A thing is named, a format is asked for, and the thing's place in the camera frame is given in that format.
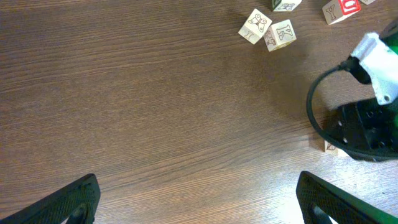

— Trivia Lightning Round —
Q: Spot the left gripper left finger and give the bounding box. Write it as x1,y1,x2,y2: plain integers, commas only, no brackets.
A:
1,174,101,224

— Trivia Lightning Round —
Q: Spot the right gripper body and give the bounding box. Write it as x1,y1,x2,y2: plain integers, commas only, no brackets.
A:
326,98,397,162

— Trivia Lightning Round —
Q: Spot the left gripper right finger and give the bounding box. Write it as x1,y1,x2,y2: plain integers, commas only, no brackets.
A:
296,171,397,224

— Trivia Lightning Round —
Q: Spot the wooden block red bottom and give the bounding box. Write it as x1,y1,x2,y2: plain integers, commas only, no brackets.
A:
324,140,348,157

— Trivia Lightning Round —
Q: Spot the red U wooden block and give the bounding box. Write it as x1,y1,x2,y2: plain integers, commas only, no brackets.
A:
322,0,361,25

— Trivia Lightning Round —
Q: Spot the yellow wooden block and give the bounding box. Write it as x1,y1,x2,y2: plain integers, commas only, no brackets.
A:
263,19,297,52

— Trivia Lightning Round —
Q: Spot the plain wooden block top middle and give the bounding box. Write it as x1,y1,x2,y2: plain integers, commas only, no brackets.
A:
271,0,302,12

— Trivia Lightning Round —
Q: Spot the wooden block butterfly left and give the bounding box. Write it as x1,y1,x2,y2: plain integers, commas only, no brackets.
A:
238,9,272,45

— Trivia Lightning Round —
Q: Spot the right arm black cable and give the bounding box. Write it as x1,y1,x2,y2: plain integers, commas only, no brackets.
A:
305,57,398,161

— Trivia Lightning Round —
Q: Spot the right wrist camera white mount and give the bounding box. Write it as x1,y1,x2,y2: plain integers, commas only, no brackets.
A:
351,32,397,105

